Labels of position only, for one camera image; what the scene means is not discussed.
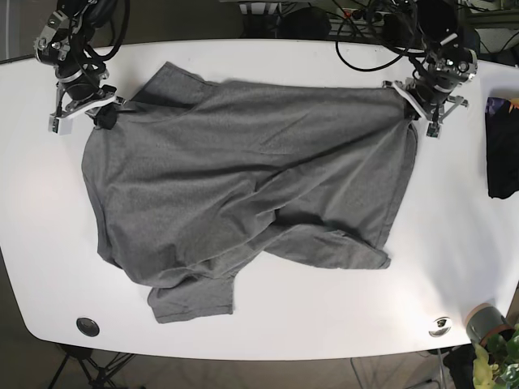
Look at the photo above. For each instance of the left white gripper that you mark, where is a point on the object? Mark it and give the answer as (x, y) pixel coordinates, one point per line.
(427, 103)

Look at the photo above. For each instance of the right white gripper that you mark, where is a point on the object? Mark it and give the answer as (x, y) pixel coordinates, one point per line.
(74, 99)

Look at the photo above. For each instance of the grey T-shirt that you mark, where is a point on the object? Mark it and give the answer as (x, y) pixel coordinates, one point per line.
(197, 178)

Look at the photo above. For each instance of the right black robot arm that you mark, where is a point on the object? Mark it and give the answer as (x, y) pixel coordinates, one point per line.
(81, 72)

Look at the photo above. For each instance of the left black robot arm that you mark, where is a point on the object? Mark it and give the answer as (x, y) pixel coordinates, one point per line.
(446, 65)

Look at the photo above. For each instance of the white power strip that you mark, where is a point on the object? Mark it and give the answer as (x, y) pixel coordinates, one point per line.
(360, 15)

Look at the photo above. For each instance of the black table grommet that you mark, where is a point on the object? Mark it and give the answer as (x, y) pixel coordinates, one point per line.
(87, 327)

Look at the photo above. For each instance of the silver table grommet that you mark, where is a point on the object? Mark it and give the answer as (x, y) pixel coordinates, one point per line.
(440, 327)

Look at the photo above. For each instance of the grey plant pot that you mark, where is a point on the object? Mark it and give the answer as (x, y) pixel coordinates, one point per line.
(484, 321)

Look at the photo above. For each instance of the green potted plant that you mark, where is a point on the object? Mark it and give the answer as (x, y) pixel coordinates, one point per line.
(496, 363)

